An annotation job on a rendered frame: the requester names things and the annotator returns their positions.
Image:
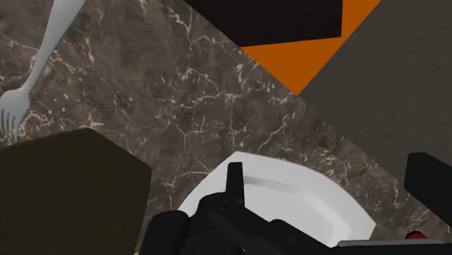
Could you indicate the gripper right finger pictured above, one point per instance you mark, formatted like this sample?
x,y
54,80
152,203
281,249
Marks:
x,y
430,183

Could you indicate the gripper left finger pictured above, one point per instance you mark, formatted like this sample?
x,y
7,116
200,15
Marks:
x,y
234,183

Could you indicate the white plate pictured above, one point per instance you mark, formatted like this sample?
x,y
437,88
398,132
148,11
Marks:
x,y
300,197

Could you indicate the dark olive box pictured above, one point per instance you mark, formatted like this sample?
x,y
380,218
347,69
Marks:
x,y
70,194

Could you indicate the silver fork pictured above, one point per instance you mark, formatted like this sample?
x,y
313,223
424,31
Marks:
x,y
53,35

